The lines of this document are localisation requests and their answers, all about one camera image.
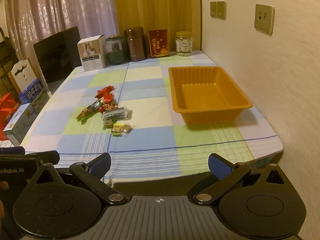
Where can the clear plastic nut jar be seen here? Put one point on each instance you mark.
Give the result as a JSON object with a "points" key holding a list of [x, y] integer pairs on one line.
{"points": [[184, 45]]}

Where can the red paper bag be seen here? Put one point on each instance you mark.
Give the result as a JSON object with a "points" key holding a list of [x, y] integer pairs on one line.
{"points": [[6, 110]]}

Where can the grey white snack packet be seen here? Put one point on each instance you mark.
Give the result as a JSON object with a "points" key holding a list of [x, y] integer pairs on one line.
{"points": [[115, 113]]}

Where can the large red pillow candy packet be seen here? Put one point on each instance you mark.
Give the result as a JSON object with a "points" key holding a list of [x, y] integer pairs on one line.
{"points": [[105, 96]]}

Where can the blue milk carton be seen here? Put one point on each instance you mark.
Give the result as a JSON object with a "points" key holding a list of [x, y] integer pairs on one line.
{"points": [[32, 92]]}

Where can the white blue cardboard box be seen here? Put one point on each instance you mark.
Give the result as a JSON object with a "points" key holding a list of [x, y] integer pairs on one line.
{"points": [[17, 122]]}

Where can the dark wooden furniture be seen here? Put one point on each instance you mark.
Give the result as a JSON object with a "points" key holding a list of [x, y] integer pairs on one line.
{"points": [[7, 52]]}

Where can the red twist candy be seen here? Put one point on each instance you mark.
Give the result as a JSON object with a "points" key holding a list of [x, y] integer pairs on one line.
{"points": [[108, 89]]}

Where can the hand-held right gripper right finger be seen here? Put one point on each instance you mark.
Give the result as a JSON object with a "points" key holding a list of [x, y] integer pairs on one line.
{"points": [[220, 166]]}

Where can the white carton box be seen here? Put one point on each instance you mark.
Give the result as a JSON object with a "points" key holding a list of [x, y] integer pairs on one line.
{"points": [[91, 55]]}

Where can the orange plastic tray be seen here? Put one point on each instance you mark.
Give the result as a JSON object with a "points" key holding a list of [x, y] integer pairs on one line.
{"points": [[207, 97]]}

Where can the dark red white snack packet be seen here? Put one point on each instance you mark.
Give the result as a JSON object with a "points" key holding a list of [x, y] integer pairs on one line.
{"points": [[108, 106]]}

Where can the green white candy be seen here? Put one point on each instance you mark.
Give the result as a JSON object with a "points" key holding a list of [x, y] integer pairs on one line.
{"points": [[87, 110]]}

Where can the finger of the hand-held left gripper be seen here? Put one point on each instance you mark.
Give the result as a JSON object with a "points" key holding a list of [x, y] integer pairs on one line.
{"points": [[48, 157]]}

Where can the white wooden chair back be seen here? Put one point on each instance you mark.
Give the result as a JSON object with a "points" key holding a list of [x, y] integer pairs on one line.
{"points": [[21, 73]]}

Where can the yellow wrapped candy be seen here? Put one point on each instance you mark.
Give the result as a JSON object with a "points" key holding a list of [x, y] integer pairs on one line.
{"points": [[117, 128]]}

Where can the brown wrapped candy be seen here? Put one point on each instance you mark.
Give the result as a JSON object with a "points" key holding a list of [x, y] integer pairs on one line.
{"points": [[127, 129]]}

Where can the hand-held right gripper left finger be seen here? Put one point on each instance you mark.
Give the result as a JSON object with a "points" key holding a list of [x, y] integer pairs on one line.
{"points": [[100, 165]]}

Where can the beige network wall panel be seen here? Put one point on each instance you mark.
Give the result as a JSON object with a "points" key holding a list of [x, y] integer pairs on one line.
{"points": [[263, 18]]}

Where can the red gift box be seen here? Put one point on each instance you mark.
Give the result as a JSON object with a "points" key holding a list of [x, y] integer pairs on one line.
{"points": [[158, 43]]}

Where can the black monitor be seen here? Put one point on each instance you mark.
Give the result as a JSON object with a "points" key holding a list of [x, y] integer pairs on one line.
{"points": [[57, 52]]}

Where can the green glass jar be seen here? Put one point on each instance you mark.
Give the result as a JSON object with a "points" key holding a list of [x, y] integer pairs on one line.
{"points": [[115, 52]]}

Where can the brown metal canister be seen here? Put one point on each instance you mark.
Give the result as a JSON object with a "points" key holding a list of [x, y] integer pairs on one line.
{"points": [[135, 45]]}

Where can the yellow curtain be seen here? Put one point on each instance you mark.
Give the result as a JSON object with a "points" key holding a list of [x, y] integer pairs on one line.
{"points": [[155, 5]]}

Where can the pink sheer curtain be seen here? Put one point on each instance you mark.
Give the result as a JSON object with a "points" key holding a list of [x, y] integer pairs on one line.
{"points": [[50, 5]]}

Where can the beige wall socket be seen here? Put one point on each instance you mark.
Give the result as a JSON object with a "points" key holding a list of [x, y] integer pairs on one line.
{"points": [[221, 10], [213, 9]]}

